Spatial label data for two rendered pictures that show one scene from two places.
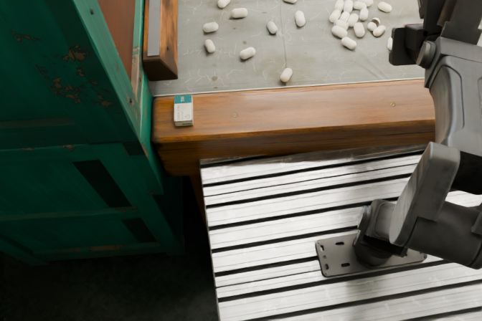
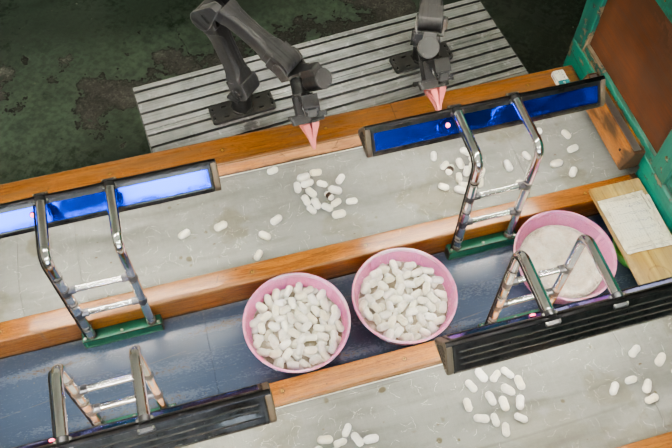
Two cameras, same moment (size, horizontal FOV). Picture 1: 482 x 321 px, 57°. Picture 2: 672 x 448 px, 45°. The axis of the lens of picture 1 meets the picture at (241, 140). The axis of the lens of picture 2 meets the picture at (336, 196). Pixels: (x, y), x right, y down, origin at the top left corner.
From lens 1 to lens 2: 2.35 m
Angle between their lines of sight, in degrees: 60
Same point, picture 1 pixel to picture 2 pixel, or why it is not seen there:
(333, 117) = (464, 93)
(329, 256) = (444, 50)
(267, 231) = (481, 59)
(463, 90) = not seen: outside the picture
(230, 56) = (548, 132)
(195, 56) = (573, 129)
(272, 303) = (468, 30)
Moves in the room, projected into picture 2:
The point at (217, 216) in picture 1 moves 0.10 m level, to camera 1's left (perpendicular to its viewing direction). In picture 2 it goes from (514, 62) to (543, 57)
